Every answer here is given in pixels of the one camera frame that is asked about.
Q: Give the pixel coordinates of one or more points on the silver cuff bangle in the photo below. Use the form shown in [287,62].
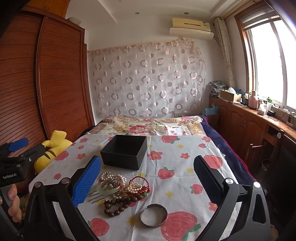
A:
[144,221]

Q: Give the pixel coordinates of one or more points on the wall air conditioner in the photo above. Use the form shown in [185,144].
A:
[190,23]

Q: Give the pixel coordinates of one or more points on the floral blanket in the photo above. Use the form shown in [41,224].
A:
[138,127]

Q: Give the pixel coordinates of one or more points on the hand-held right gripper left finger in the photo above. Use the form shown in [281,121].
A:
[85,183]

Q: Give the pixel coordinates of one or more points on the long wooden cabinet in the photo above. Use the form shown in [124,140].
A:
[233,120]

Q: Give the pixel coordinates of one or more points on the padded patterned headboard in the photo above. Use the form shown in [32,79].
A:
[148,76]

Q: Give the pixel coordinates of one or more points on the white bottle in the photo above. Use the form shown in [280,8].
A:
[269,105]

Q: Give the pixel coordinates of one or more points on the large window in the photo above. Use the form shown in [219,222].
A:
[268,58]

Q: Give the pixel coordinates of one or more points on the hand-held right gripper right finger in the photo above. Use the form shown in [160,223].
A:
[205,179]

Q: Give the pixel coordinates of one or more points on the blue plastic bag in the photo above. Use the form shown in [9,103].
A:
[211,110]

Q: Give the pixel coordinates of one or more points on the yellow plush toy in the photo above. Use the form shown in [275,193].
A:
[54,143]

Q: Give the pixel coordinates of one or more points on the pale green jade bangle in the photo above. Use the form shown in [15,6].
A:
[103,190]

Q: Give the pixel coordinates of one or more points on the dark blue blanket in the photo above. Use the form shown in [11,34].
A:
[222,143]

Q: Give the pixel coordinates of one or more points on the white air deflector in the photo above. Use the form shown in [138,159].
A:
[192,33]

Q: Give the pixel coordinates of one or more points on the cardboard box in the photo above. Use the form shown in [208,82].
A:
[227,95]

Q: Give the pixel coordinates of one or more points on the patterned window curtain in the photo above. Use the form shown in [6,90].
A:
[225,51]

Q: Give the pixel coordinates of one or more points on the person's left hand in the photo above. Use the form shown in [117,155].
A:
[15,208]

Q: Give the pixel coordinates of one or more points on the white tissue box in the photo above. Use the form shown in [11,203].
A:
[261,112]

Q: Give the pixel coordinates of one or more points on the white printed pillow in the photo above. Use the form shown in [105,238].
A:
[174,131]

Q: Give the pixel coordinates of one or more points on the brown wooden wardrobe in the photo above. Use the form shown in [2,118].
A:
[57,81]

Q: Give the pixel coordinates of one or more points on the metal hair comb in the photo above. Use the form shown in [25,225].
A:
[96,197]

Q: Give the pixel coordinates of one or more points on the pink kettle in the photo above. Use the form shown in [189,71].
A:
[253,100]

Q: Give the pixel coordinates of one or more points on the folded cloth pile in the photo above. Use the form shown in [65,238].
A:
[217,87]

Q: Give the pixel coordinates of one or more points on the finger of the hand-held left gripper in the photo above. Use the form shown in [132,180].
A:
[37,150]
[18,143]

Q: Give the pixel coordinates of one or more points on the black jewelry box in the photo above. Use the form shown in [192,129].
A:
[122,157]

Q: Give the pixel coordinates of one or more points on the strawberry print sheet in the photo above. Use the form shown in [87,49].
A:
[175,162]

